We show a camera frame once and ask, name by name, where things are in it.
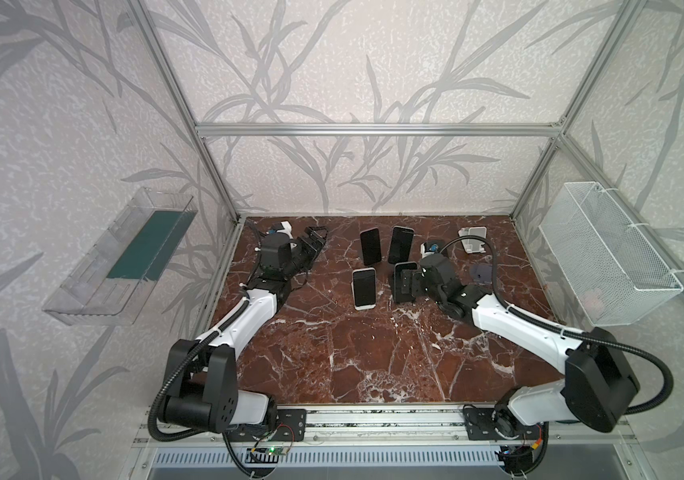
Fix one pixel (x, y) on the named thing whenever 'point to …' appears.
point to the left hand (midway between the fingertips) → (331, 227)
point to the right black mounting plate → (480, 425)
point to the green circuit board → (275, 450)
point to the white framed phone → (364, 288)
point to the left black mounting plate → (292, 425)
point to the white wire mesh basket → (615, 278)
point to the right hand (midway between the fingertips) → (416, 264)
